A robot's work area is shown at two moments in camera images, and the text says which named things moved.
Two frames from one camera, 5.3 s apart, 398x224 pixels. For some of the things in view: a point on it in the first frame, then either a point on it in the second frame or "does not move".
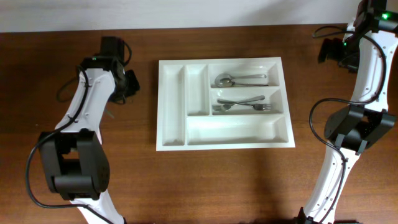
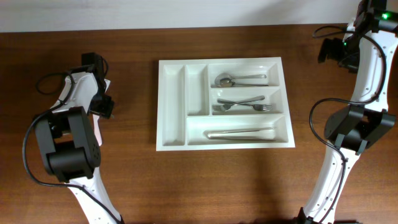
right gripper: (333, 53) does not move
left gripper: (132, 86) to (104, 107)
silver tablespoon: (222, 76) does not move
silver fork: (260, 106) does not move
